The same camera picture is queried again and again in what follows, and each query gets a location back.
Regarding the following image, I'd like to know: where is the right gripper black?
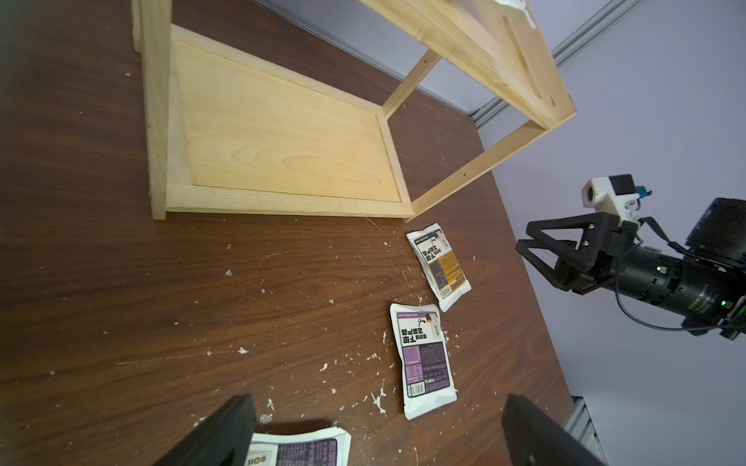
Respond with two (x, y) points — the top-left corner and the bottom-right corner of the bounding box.
(516, 213), (640, 294)

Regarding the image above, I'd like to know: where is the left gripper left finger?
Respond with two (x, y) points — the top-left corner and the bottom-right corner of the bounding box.
(155, 393), (256, 466)

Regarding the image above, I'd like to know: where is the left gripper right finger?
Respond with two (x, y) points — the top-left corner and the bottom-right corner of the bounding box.
(501, 394), (602, 466)

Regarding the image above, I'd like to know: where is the purple coffee bag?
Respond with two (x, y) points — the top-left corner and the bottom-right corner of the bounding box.
(390, 303), (458, 421)
(245, 427), (352, 466)

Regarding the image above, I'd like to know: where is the yellow coffee bag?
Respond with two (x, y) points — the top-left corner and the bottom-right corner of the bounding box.
(495, 0), (536, 29)
(406, 223), (471, 312)

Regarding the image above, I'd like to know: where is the light wooden two-tier shelf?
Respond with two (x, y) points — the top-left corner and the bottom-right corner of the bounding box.
(131, 1), (576, 221)

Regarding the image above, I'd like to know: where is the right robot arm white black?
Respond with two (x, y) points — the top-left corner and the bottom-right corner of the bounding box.
(516, 198), (745, 340)

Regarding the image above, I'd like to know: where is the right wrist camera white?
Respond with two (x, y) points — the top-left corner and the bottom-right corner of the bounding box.
(581, 174), (652, 224)

